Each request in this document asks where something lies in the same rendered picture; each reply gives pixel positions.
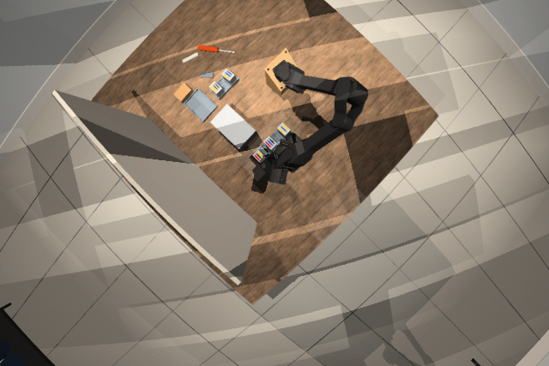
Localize orange-handled screwdriver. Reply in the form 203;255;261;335
198;45;235;53

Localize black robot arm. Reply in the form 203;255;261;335
268;60;368;185

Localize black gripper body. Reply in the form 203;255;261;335
260;132;302;175

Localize cream rectangular bar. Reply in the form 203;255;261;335
182;52;199;63

